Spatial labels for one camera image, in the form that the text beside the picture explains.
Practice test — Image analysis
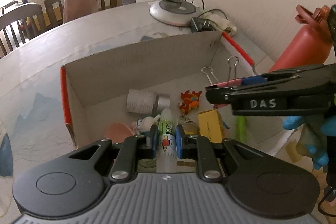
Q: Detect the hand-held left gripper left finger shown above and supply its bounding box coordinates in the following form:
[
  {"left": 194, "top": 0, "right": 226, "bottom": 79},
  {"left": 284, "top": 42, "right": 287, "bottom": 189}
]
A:
[{"left": 68, "top": 125, "right": 159, "bottom": 182}]

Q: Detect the red fish keychain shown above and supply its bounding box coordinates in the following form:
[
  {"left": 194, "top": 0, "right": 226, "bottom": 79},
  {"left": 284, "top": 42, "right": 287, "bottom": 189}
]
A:
[{"left": 179, "top": 90, "right": 202, "bottom": 125}]

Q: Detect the white green glue stick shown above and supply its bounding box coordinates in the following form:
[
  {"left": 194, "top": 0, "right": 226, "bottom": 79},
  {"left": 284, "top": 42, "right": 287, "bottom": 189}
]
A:
[{"left": 157, "top": 109, "right": 177, "bottom": 173}]

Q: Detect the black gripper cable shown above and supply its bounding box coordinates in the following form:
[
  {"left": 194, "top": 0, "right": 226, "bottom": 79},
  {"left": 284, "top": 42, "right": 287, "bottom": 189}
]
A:
[{"left": 317, "top": 185, "right": 336, "bottom": 218}]

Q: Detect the pink binder clip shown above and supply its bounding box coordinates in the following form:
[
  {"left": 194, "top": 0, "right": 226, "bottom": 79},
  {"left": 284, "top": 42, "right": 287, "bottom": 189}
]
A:
[{"left": 202, "top": 56, "right": 243, "bottom": 109}]

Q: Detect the black lamp cable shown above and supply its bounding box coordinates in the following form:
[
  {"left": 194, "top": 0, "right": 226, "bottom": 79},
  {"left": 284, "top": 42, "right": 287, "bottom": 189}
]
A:
[{"left": 156, "top": 0, "right": 229, "bottom": 20}]

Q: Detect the red cardboard box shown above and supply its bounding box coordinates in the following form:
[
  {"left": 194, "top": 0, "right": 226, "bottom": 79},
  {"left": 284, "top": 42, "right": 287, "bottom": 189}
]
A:
[{"left": 60, "top": 30, "right": 292, "bottom": 157}]

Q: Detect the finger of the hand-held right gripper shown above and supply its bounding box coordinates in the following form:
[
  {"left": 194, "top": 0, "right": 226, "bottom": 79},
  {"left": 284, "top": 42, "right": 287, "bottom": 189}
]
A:
[
  {"left": 240, "top": 64, "right": 336, "bottom": 86},
  {"left": 206, "top": 77, "right": 328, "bottom": 104}
]

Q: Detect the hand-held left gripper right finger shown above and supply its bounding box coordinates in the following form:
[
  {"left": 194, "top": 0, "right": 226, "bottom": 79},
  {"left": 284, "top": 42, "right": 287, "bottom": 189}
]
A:
[{"left": 175, "top": 125, "right": 265, "bottom": 182}]

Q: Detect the pink plastic bowl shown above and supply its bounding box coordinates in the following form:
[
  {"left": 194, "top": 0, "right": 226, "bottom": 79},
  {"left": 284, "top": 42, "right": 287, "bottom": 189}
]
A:
[{"left": 104, "top": 122, "right": 135, "bottom": 145}]

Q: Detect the person's right hand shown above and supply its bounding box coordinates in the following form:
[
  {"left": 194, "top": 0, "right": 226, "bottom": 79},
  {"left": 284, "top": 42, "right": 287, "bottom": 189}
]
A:
[{"left": 283, "top": 115, "right": 327, "bottom": 169}]

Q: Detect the black power adapter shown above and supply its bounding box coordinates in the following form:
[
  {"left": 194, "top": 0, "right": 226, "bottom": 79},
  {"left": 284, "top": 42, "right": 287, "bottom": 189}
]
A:
[{"left": 190, "top": 17, "right": 214, "bottom": 33}]

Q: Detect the red bottle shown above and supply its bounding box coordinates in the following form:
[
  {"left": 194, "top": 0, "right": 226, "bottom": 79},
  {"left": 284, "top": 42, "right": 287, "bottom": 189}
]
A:
[{"left": 270, "top": 5, "right": 333, "bottom": 73}]

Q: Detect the white paper roll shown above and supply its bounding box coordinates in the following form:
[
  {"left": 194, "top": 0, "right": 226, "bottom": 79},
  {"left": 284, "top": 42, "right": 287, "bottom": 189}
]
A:
[{"left": 126, "top": 89, "right": 172, "bottom": 115}]

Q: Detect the white bunny toy figure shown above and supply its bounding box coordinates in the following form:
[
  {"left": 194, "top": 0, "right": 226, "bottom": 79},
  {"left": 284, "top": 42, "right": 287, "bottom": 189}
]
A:
[{"left": 132, "top": 114, "right": 161, "bottom": 135}]

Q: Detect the green pen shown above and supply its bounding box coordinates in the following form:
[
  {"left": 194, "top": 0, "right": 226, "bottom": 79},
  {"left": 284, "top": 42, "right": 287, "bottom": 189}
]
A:
[{"left": 237, "top": 115, "right": 247, "bottom": 144}]

